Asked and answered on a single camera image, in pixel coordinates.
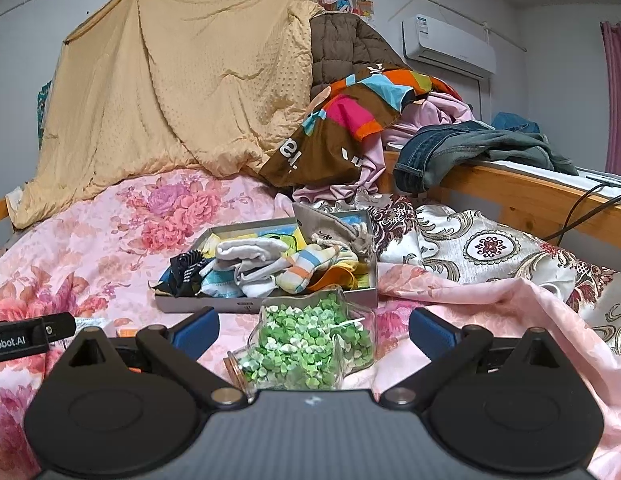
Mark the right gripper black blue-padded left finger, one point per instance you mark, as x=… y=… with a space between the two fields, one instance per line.
x=174 y=353

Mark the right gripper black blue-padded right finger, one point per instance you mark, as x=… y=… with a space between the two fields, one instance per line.
x=452 y=352

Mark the grey drawstring pouch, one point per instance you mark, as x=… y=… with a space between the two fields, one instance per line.
x=319 y=227

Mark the black white patterned sock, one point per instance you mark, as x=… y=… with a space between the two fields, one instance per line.
x=184 y=276

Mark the orange white packet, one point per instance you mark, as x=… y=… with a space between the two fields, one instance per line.
x=111 y=328

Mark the cartoon printed shallow box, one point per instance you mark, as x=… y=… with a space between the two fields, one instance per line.
x=285 y=229

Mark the satin patterned bedcover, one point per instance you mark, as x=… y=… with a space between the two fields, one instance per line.
x=467 y=248

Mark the white grey cloth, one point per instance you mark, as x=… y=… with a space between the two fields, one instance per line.
x=246 y=267

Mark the striped pastel sock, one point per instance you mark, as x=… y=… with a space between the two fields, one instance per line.
x=317 y=267

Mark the blue denim jeans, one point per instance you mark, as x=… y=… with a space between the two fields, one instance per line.
x=416 y=170

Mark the grey green jacket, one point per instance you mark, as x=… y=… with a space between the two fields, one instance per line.
x=526 y=148

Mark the colourful brown patterned cloth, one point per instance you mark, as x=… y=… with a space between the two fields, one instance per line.
x=328 y=147

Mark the yellow hanging quilt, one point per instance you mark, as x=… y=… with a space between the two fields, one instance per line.
x=145 y=86

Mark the white air conditioner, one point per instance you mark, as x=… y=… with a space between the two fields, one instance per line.
x=436 y=43

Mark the brown quilted jacket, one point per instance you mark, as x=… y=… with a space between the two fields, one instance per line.
x=342 y=44

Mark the pink curtain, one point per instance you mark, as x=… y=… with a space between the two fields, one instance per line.
x=612 y=45

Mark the wooden bed frame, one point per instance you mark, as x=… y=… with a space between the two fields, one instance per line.
x=159 y=212

